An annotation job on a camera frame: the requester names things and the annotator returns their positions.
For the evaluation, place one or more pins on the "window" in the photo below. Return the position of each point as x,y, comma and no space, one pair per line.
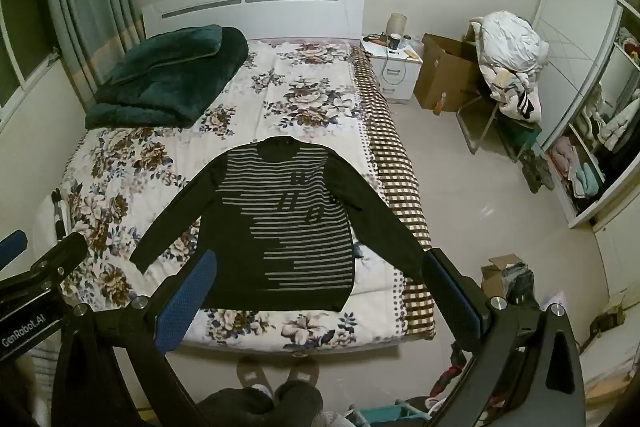
15,52

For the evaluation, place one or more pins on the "grey slipper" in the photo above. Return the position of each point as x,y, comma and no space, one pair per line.
254,374
302,372

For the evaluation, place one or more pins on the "large brown cardboard box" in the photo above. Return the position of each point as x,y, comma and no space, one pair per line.
442,72

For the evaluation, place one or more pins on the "orange bottle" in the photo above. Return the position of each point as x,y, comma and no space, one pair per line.
440,103

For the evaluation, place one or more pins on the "teal folded clothes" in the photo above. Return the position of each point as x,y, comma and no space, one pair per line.
586,181

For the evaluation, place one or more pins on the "small open cardboard box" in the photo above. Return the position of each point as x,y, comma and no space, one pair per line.
510,279

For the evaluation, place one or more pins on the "dark green folded blanket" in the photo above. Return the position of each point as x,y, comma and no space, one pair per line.
165,77

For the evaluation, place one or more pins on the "black grey striped sweater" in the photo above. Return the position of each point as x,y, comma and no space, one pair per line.
300,232

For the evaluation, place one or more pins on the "hanging white clothes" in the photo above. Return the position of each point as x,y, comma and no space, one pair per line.
615,122

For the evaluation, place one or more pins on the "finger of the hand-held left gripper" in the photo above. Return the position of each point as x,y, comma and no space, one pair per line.
60,253
12,244

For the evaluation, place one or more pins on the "white nightstand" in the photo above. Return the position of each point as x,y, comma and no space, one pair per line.
395,74

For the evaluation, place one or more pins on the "red cloth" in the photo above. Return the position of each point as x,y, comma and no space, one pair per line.
452,374

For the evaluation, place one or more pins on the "pink folded clothes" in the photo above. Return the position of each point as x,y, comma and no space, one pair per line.
562,157

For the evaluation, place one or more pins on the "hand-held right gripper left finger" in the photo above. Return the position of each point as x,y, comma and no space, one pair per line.
187,302

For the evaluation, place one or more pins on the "green folding chair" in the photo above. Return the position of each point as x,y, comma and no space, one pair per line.
520,134

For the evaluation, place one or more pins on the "teal rack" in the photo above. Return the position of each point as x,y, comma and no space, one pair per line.
395,409

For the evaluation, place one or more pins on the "brown checkered bed cover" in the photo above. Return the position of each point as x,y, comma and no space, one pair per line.
400,167

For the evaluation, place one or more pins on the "person's dark trouser legs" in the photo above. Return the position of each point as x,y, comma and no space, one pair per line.
260,407

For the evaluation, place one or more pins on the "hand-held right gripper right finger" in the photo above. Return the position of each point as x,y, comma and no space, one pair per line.
447,297

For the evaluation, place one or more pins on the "beige cylindrical lamp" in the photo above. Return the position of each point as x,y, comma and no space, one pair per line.
397,23

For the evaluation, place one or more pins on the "white wardrobe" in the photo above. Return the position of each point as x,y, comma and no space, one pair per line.
565,57

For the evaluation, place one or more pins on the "dark cup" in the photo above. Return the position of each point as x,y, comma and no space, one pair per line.
395,42

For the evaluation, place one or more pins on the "pile of white clothes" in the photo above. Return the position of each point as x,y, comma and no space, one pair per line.
510,47

